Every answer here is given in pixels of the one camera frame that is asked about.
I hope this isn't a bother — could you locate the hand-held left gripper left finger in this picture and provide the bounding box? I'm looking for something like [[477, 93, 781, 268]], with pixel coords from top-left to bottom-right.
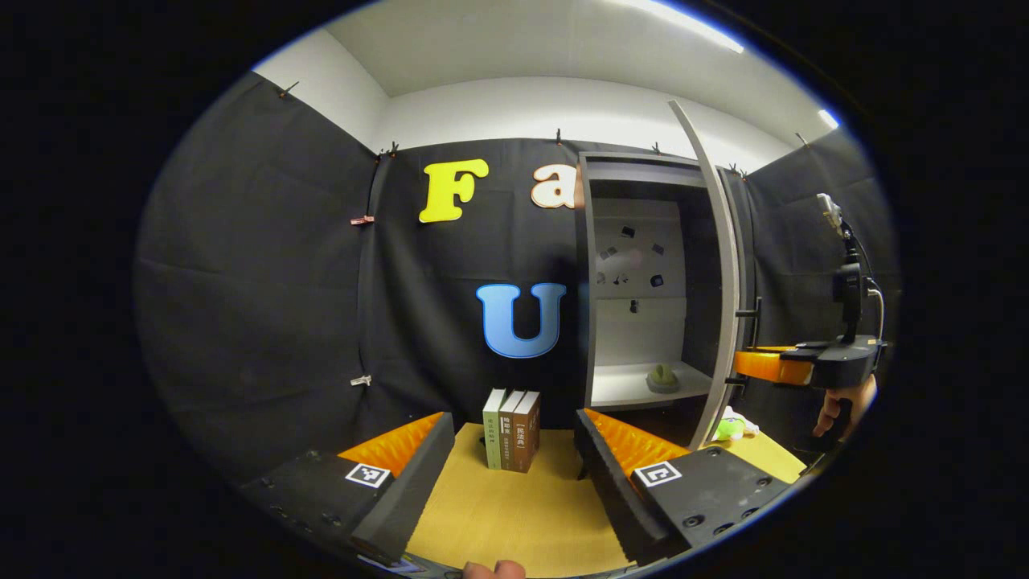
[[238, 412, 457, 565]]

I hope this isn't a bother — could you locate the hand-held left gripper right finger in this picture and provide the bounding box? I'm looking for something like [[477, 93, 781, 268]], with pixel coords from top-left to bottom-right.
[[574, 408, 795, 567]]

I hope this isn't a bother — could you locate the green book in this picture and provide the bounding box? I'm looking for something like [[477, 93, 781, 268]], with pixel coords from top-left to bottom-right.
[[482, 388, 507, 470]]

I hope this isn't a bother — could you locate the black backdrop cloth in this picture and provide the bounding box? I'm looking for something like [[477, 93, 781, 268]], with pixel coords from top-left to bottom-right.
[[135, 71, 900, 483]]

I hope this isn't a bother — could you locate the dark brown book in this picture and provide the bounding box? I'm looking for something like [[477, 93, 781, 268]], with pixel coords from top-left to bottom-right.
[[498, 390, 525, 472]]

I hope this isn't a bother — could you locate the green and white plush toy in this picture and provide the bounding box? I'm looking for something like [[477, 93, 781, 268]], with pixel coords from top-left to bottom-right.
[[711, 406, 760, 441]]

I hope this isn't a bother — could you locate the long ceiling light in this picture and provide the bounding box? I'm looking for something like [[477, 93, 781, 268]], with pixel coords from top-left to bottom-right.
[[611, 0, 746, 54]]

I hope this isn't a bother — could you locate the beige cabinet door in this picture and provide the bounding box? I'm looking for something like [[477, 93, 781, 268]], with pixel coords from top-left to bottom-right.
[[667, 99, 747, 451]]

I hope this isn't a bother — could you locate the black cabinet door handle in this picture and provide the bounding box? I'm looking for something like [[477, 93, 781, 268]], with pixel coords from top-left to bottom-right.
[[725, 296, 763, 388]]

